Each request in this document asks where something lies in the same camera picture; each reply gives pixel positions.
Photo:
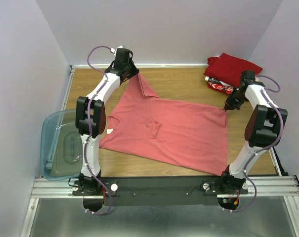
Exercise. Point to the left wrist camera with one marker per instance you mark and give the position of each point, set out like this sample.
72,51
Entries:
114,50

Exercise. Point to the folded dark red t-shirt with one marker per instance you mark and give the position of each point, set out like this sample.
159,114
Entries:
227,68

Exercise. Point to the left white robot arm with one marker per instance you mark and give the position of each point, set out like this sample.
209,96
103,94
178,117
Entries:
90,117

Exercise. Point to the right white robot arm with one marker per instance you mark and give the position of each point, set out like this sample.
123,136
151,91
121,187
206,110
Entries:
263,131

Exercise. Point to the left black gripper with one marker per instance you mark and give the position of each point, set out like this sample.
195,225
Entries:
134,71

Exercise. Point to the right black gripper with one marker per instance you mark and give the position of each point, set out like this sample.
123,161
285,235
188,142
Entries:
229,105

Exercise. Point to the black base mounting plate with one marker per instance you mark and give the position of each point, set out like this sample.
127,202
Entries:
154,191

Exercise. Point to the pink t-shirt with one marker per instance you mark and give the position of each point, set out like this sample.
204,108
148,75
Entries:
180,133

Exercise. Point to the blue plastic bin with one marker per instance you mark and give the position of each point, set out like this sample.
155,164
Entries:
61,154

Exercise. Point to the folded red white printed t-shirt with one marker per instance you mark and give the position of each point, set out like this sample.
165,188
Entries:
219,86

